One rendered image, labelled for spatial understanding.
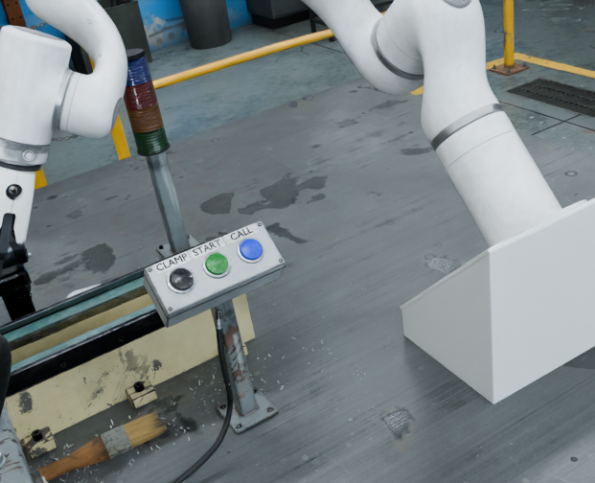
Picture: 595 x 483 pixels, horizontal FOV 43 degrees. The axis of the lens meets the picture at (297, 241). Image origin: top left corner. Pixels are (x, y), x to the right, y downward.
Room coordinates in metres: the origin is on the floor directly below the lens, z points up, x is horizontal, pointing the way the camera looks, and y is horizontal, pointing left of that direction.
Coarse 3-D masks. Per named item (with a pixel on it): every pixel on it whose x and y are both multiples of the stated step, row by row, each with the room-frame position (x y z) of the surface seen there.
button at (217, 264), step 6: (210, 258) 0.83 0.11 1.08; (216, 258) 0.83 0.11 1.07; (222, 258) 0.83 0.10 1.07; (210, 264) 0.82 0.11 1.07; (216, 264) 0.82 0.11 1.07; (222, 264) 0.83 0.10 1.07; (228, 264) 0.83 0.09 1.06; (210, 270) 0.82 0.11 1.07; (216, 270) 0.82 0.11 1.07; (222, 270) 0.82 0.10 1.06
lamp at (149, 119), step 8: (128, 112) 1.35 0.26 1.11; (136, 112) 1.34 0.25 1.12; (144, 112) 1.34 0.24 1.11; (152, 112) 1.35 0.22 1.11; (160, 112) 1.37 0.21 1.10; (136, 120) 1.34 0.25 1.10; (144, 120) 1.34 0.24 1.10; (152, 120) 1.34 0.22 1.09; (160, 120) 1.36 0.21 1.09; (136, 128) 1.34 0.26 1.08; (144, 128) 1.34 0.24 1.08; (152, 128) 1.34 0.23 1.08
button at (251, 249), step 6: (246, 240) 0.86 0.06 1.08; (252, 240) 0.86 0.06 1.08; (240, 246) 0.85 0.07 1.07; (246, 246) 0.85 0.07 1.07; (252, 246) 0.85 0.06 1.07; (258, 246) 0.85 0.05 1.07; (240, 252) 0.85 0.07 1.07; (246, 252) 0.84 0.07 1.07; (252, 252) 0.84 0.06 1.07; (258, 252) 0.84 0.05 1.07; (246, 258) 0.84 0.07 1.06; (252, 258) 0.84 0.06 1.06; (258, 258) 0.84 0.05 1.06
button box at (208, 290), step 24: (216, 240) 0.86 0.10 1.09; (240, 240) 0.86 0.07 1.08; (264, 240) 0.87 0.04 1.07; (168, 264) 0.83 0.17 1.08; (192, 264) 0.83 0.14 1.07; (240, 264) 0.84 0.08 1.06; (264, 264) 0.84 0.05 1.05; (168, 288) 0.80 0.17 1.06; (192, 288) 0.80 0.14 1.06; (216, 288) 0.80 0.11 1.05; (240, 288) 0.83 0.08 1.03; (168, 312) 0.77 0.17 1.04; (192, 312) 0.80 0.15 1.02
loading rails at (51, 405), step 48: (96, 288) 1.06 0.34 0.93; (144, 288) 1.06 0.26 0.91; (48, 336) 0.98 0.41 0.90; (96, 336) 0.92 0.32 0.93; (144, 336) 0.95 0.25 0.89; (192, 336) 0.98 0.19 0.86; (240, 336) 1.01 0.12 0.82; (48, 384) 0.88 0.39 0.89; (96, 384) 0.91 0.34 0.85; (144, 384) 0.93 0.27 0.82; (48, 432) 0.85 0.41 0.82
